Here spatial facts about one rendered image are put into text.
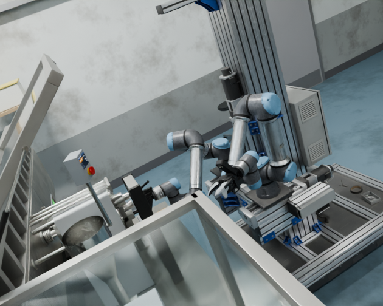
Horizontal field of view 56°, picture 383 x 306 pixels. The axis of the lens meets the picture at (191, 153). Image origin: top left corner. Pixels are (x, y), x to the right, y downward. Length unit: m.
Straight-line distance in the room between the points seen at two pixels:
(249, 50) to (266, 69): 0.16
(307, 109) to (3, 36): 3.43
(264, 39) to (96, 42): 2.87
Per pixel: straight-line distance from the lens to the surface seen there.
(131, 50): 4.81
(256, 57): 2.20
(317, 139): 2.52
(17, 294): 0.97
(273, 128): 1.97
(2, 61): 4.67
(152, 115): 4.95
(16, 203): 1.70
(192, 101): 5.13
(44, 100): 0.89
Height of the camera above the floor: 2.08
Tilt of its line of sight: 24 degrees down
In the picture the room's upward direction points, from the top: 21 degrees counter-clockwise
